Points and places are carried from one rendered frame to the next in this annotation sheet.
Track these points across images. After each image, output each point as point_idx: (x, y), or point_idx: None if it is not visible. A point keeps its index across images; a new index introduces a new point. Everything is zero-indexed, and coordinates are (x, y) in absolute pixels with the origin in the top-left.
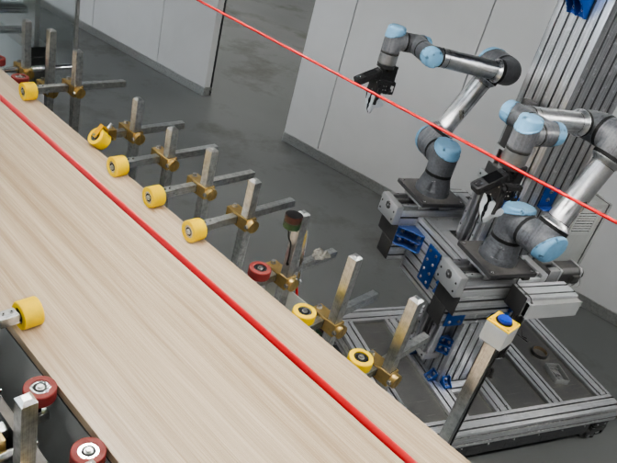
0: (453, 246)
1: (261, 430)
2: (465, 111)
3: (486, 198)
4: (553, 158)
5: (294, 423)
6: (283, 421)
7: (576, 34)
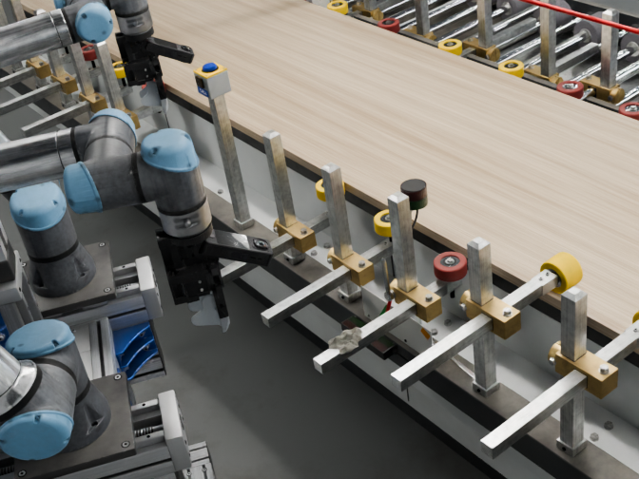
0: (95, 356)
1: (438, 119)
2: None
3: None
4: None
5: (409, 126)
6: (419, 126)
7: None
